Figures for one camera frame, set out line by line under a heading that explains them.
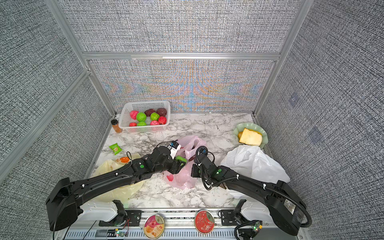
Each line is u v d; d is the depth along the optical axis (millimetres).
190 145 763
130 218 732
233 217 733
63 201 389
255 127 1039
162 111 1133
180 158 747
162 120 1064
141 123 1044
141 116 1078
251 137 947
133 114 1117
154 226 688
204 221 693
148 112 1133
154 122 1058
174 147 679
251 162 855
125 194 781
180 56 874
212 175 613
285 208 412
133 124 1052
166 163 615
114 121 1033
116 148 974
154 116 1097
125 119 1083
